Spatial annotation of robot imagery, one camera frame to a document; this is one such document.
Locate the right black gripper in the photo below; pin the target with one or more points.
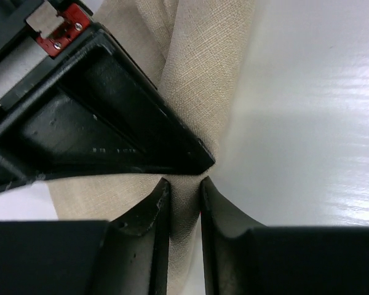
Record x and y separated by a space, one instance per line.
36 39

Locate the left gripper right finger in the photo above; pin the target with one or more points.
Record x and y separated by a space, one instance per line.
243 256

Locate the beige cloth napkin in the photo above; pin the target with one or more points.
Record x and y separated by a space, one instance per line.
192 51

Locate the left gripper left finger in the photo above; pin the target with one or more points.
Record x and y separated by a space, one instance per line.
128 255

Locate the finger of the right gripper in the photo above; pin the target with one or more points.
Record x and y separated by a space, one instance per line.
92 111

